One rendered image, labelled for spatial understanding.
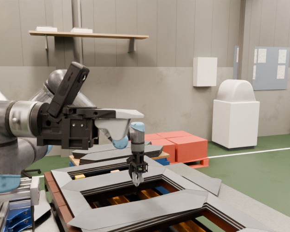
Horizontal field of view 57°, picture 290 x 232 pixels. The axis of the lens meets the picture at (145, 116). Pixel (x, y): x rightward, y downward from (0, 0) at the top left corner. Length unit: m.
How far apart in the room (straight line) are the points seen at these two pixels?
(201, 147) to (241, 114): 1.36
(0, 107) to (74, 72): 0.16
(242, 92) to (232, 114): 0.47
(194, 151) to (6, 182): 3.84
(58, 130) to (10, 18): 4.61
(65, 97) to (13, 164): 0.19
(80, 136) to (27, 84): 4.52
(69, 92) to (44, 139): 0.11
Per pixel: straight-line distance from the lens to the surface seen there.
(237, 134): 5.43
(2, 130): 0.59
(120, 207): 1.45
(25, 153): 0.67
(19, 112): 0.57
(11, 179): 0.64
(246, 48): 6.19
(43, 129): 0.57
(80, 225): 1.33
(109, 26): 5.16
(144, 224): 1.34
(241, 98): 5.41
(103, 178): 1.80
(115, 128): 0.51
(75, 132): 0.52
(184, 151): 4.20
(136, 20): 5.30
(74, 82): 0.53
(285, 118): 7.28
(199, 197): 1.56
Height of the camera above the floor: 1.53
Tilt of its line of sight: 10 degrees down
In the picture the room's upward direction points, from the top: straight up
